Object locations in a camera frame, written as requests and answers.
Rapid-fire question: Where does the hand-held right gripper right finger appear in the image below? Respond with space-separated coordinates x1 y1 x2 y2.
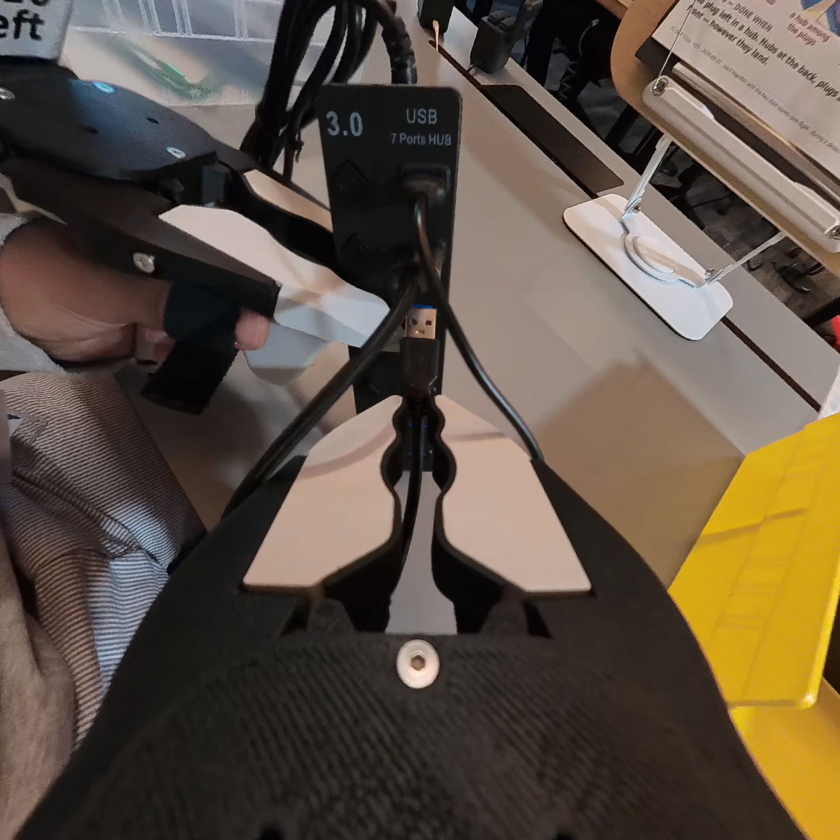
430 397 593 599

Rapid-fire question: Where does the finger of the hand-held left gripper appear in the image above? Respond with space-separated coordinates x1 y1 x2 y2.
226 167 337 256
159 205 392 388

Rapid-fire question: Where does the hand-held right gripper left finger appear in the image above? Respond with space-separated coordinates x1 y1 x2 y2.
241 395 403 597

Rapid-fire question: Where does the USB cable with silver plug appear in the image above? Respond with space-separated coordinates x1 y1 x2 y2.
223 252 434 506

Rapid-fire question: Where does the black USB hub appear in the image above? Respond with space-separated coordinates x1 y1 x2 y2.
314 84 464 475

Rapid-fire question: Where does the USB cable with black plug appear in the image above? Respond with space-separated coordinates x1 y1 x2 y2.
394 303 443 634

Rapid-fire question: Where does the black power cable bundle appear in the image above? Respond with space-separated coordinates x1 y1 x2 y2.
239 0 419 178

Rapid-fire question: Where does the person's left forearm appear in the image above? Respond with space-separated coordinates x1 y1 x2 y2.
0 193 63 376

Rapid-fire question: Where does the grey desk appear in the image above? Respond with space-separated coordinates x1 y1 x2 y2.
59 0 840 592

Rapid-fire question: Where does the black desk slot cover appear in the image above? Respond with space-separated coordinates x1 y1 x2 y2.
482 84 626 198

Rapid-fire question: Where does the person's left hand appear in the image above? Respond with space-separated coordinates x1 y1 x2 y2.
0 223 275 371

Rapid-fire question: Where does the clear plastic divided bin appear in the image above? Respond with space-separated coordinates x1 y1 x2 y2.
62 0 293 109

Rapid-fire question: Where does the person's striped shirt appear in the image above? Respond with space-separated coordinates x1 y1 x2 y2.
0 374 206 742

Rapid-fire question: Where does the large black device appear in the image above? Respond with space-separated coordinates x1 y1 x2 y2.
469 0 529 74

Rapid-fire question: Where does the yellow plastic bin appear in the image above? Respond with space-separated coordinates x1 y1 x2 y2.
666 413 840 840

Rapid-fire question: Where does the white document stand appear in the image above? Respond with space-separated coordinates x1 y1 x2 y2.
563 75 840 342

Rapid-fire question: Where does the person's grey sweatshirt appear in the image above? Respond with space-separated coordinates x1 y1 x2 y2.
0 545 80 840

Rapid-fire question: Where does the printed instruction sheet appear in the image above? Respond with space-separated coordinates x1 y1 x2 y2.
651 0 840 158

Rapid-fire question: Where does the green cable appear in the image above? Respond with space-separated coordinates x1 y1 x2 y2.
128 42 214 101

